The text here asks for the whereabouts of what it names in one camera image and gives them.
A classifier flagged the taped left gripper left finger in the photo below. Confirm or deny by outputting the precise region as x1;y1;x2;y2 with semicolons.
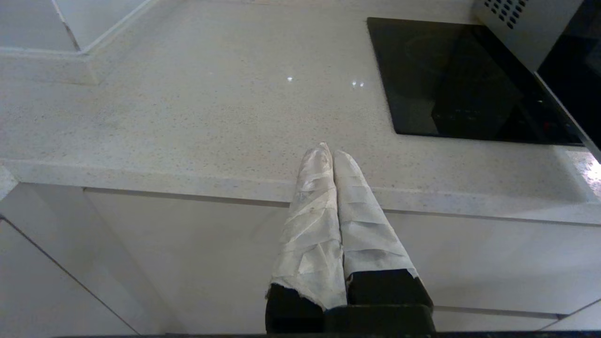
265;142;348;334

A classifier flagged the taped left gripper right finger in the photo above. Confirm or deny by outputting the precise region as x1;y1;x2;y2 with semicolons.
332;150;435;308

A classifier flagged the black glass microwave door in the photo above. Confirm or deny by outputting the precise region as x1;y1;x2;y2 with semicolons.
534;0;601;164

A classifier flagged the beige cabinet drawer front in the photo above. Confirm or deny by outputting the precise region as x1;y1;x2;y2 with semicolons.
84;188;601;335

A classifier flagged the black square mat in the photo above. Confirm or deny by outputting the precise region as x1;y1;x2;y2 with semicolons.
367;17;585;146

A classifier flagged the white cabinet side panel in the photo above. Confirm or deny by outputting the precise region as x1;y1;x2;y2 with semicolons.
0;182;184;338

